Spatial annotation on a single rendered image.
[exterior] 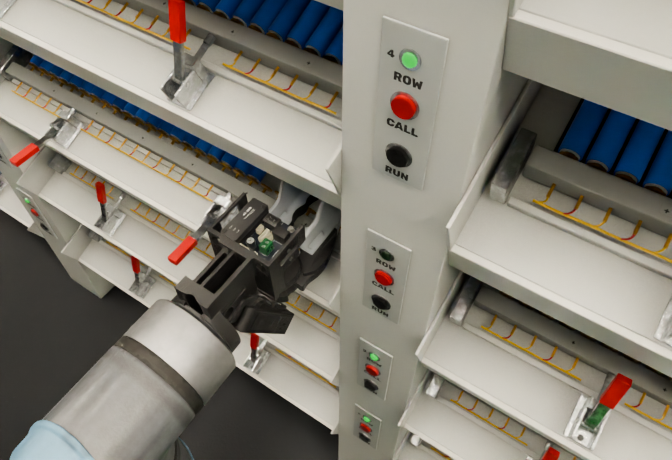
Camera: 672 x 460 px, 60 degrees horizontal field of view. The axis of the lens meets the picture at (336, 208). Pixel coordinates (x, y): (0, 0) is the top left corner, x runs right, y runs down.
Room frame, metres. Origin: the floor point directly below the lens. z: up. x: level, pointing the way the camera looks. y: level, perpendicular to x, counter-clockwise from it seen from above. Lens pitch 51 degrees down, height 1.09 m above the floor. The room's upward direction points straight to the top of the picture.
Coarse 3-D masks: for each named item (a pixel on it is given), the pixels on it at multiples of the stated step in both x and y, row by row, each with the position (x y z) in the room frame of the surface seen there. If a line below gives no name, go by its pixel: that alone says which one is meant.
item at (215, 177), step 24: (24, 72) 0.65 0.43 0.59; (24, 96) 0.62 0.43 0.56; (48, 96) 0.61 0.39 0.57; (72, 96) 0.59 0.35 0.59; (96, 120) 0.55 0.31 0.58; (120, 120) 0.55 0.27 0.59; (144, 144) 0.51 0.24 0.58; (168, 144) 0.50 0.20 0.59; (192, 168) 0.47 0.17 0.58; (216, 168) 0.46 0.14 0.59; (240, 192) 0.43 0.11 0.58; (336, 240) 0.36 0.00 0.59
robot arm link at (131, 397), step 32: (128, 352) 0.20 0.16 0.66; (96, 384) 0.17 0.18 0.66; (128, 384) 0.17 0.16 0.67; (160, 384) 0.17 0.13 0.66; (64, 416) 0.15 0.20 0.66; (96, 416) 0.15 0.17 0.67; (128, 416) 0.15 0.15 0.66; (160, 416) 0.15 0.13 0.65; (192, 416) 0.16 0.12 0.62; (32, 448) 0.13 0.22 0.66; (64, 448) 0.12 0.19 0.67; (96, 448) 0.13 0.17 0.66; (128, 448) 0.13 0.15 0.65; (160, 448) 0.14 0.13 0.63
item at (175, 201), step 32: (0, 64) 0.66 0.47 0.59; (0, 96) 0.64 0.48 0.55; (32, 96) 0.63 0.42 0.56; (32, 128) 0.58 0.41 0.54; (96, 160) 0.52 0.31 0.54; (128, 160) 0.51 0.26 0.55; (128, 192) 0.48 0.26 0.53; (160, 192) 0.46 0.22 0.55; (192, 192) 0.46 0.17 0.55; (192, 224) 0.42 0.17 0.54; (320, 288) 0.33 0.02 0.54
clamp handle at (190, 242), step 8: (216, 216) 0.41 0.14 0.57; (208, 224) 0.40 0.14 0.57; (200, 232) 0.39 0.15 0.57; (184, 240) 0.37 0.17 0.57; (192, 240) 0.37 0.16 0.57; (176, 248) 0.36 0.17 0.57; (184, 248) 0.36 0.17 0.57; (192, 248) 0.37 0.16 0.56; (168, 256) 0.35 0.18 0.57; (176, 256) 0.35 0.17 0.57; (184, 256) 0.36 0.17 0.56; (176, 264) 0.35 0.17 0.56
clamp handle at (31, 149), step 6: (54, 126) 0.55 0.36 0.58; (54, 132) 0.55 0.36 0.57; (42, 138) 0.54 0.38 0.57; (48, 138) 0.54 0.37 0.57; (30, 144) 0.52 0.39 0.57; (36, 144) 0.53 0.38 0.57; (42, 144) 0.53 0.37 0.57; (24, 150) 0.51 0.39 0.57; (30, 150) 0.51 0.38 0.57; (36, 150) 0.52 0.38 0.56; (18, 156) 0.50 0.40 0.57; (24, 156) 0.50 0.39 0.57; (30, 156) 0.51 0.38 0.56; (12, 162) 0.50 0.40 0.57; (18, 162) 0.50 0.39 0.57
